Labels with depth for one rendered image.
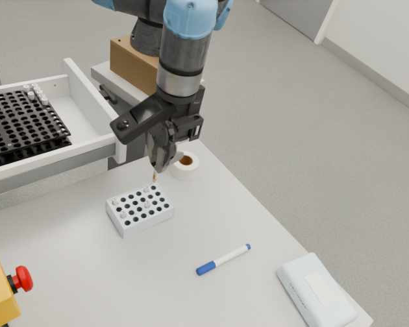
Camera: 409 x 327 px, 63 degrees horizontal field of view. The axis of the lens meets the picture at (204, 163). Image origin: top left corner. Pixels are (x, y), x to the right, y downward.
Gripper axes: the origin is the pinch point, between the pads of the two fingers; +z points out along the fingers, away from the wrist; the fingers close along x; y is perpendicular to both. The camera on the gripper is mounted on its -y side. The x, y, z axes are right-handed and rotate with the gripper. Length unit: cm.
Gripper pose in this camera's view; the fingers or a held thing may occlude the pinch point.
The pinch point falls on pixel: (154, 167)
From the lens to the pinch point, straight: 71.5
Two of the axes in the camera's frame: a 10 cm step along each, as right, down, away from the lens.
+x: -5.8, -6.6, 4.7
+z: -2.1, 6.8, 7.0
